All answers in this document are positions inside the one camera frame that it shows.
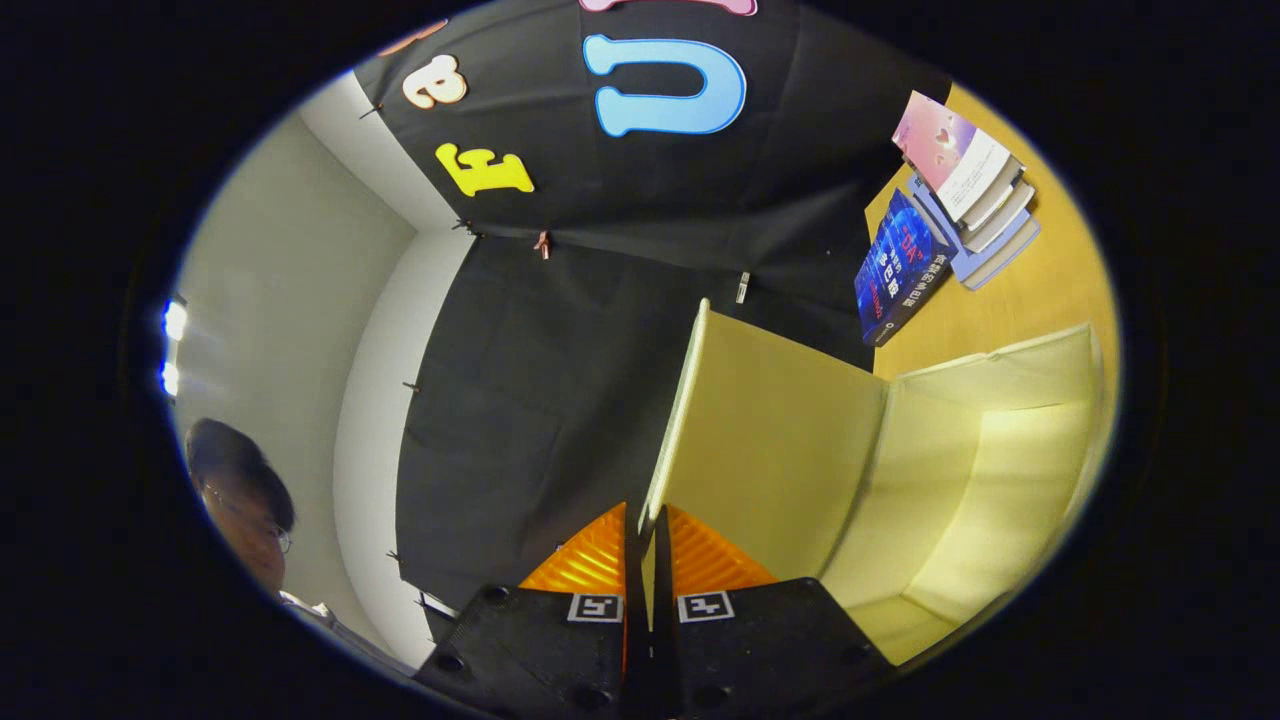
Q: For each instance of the dark blue book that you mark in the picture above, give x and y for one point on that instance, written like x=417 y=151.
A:
x=895 y=270

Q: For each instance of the person's head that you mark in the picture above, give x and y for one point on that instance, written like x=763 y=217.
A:
x=235 y=470

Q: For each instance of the pale green storage box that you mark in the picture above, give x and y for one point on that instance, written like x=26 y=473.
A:
x=780 y=450

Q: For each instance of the black backdrop cloth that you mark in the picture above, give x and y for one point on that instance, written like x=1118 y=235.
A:
x=560 y=380

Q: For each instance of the grey book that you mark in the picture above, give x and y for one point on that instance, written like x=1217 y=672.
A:
x=1005 y=215

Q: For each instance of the pink clip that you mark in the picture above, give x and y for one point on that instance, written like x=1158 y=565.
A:
x=542 y=243

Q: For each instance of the pink cover book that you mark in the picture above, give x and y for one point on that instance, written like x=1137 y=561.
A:
x=940 y=140

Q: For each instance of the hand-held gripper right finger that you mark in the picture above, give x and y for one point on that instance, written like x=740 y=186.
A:
x=664 y=660

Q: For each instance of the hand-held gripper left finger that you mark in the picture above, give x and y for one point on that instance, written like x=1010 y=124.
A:
x=630 y=660

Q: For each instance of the light blue book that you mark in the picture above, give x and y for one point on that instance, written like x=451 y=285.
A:
x=1000 y=262

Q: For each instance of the silver clip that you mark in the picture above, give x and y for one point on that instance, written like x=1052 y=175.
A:
x=741 y=287

